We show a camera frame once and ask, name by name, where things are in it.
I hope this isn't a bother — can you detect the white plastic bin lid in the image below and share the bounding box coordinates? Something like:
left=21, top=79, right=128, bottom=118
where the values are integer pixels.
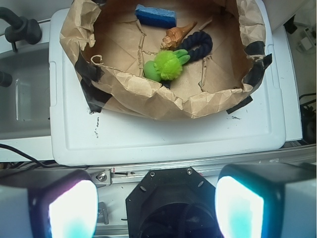
left=49, top=9, right=286, bottom=166

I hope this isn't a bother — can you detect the green fuzzy ball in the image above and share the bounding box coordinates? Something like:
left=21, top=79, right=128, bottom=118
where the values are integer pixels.
left=154, top=50, right=187, bottom=80

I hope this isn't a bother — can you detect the blue sponge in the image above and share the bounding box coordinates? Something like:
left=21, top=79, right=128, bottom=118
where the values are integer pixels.
left=135, top=4, right=177, bottom=29

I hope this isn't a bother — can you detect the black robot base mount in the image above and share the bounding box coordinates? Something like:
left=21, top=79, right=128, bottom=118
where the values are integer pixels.
left=126, top=167, right=223, bottom=238

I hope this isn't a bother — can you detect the brown paper bag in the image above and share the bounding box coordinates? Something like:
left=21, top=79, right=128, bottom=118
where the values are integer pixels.
left=60, top=0, right=272, bottom=120

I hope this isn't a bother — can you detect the black cable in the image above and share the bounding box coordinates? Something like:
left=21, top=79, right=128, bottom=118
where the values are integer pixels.
left=0, top=143, right=56, bottom=168

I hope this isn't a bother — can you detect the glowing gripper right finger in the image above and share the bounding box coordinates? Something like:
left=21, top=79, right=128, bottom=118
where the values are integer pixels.
left=215, top=163, right=317, bottom=238

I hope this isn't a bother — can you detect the clear plastic bin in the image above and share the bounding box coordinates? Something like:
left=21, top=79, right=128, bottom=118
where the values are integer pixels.
left=0, top=43, right=51, bottom=140

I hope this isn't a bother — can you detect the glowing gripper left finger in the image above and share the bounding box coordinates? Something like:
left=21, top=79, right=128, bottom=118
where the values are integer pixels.
left=0, top=169, right=99, bottom=238

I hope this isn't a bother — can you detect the green plush toy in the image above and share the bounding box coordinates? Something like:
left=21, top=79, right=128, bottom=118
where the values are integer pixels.
left=143, top=50, right=190, bottom=82

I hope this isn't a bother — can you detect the brown conch shell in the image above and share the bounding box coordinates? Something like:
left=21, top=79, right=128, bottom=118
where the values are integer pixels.
left=160, top=21, right=197, bottom=50

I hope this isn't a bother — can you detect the dark blue rope toy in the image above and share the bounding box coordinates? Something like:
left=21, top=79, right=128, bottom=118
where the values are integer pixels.
left=177, top=31, right=213, bottom=62

